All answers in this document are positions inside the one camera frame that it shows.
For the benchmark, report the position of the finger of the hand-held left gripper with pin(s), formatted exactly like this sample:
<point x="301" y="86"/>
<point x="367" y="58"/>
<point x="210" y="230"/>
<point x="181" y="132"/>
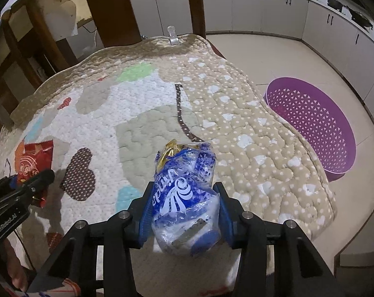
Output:
<point x="4" y="187"/>
<point x="40" y="182"/>

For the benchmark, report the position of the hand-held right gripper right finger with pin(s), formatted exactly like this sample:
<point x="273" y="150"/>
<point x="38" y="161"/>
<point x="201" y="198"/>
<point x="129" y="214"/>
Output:
<point x="227" y="222"/>

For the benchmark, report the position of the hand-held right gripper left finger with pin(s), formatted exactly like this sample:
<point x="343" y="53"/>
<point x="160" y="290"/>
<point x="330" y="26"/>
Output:
<point x="146" y="222"/>

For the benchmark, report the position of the red snack wrapper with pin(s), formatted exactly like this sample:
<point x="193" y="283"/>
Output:
<point x="33" y="159"/>

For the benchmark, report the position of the blue and white plastic bag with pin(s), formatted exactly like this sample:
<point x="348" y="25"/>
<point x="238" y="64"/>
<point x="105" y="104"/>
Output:
<point x="180" y="201"/>

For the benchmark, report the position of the gold foil wrapper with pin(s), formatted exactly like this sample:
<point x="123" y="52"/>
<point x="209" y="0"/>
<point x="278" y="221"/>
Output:
<point x="168" y="150"/>

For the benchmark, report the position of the purple perforated plastic basket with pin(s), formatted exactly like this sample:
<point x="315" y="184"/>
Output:
<point x="310" y="114"/>

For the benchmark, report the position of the person's left forearm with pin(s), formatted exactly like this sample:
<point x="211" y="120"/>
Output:
<point x="16" y="272"/>

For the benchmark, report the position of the dark wooden shelf unit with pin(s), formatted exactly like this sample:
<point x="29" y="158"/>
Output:
<point x="16" y="62"/>

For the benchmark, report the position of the quilted patchwork blanket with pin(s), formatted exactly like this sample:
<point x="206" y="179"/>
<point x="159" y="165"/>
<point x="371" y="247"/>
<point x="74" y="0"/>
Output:
<point x="205" y="99"/>

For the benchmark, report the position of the white box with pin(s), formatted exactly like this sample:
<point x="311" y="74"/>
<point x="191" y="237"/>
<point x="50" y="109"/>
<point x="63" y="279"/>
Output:
<point x="61" y="12"/>

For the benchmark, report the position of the brown wooden chair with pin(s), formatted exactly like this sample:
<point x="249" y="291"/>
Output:
<point x="112" y="15"/>

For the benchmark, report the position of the clear plastic clip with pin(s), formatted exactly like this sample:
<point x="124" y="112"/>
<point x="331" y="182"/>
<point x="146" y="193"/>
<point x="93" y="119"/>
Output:
<point x="172" y="35"/>

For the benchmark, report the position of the grey kitchen cabinets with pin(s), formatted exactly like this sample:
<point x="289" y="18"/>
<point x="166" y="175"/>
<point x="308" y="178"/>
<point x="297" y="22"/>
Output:
<point x="236" y="9"/>

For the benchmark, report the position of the black wok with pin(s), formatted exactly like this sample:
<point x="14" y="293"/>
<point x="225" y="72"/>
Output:
<point x="362" y="18"/>

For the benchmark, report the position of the black cooking pot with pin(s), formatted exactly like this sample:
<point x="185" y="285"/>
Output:
<point x="335" y="2"/>

